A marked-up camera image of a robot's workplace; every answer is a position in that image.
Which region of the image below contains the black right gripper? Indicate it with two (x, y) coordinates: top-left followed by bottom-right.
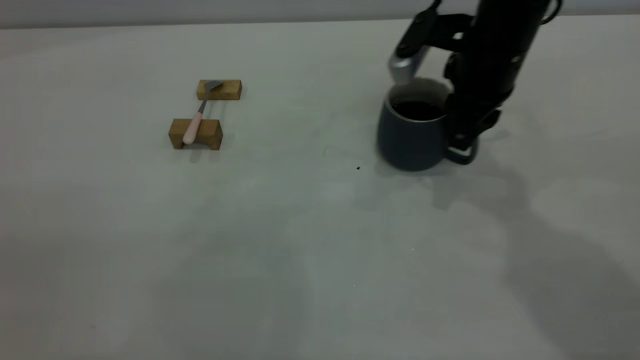
(444, 14), (544, 150)

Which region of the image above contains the dark grey ceramic mug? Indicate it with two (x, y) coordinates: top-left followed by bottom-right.
(377, 77), (480, 173)

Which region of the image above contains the pink handled metal spoon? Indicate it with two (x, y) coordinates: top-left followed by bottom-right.
(182, 80), (224, 146)

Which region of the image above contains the dark coffee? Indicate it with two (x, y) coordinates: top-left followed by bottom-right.
(391, 100), (446, 122)

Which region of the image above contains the flat wooden block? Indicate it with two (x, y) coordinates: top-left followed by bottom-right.
(196, 79), (243, 101)

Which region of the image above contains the arched wooden block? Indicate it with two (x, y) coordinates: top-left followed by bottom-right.
(168, 118), (223, 151)

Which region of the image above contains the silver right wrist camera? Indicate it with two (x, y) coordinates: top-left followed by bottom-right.
(388, 8), (437, 85)

